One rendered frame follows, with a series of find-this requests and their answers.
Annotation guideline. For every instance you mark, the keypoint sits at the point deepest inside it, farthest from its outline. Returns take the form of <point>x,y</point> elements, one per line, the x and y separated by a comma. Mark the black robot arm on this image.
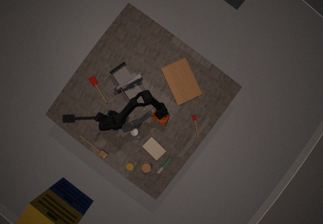
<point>117,120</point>

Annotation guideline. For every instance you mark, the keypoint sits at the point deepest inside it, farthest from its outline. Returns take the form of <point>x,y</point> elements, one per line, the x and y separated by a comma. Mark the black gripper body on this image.
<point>100,117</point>

